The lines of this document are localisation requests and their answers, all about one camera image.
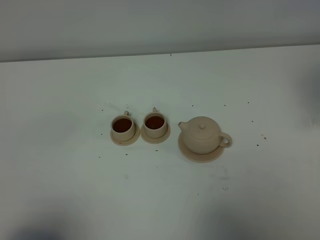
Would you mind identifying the beige teapot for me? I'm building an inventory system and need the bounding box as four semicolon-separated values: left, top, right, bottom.
178;116;233;155

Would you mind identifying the beige teapot saucer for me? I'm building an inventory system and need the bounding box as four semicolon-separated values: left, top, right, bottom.
178;134;224;163

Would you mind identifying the beige left teacup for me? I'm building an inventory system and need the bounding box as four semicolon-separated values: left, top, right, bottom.
111;110;134;133

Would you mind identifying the beige right teacup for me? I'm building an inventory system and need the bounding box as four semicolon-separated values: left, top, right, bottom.
142;107;167;130

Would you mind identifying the beige right cup saucer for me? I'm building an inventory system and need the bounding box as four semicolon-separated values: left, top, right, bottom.
140;123;171;144

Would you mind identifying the beige left cup saucer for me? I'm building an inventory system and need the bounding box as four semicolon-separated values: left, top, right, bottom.
110;123;140;146

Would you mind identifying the beige cup saucer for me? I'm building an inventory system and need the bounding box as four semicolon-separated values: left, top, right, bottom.
140;123;171;144
110;123;140;146

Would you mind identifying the beige teacup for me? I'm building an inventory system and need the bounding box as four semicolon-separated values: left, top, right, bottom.
111;110;134;133
142;107;167;130

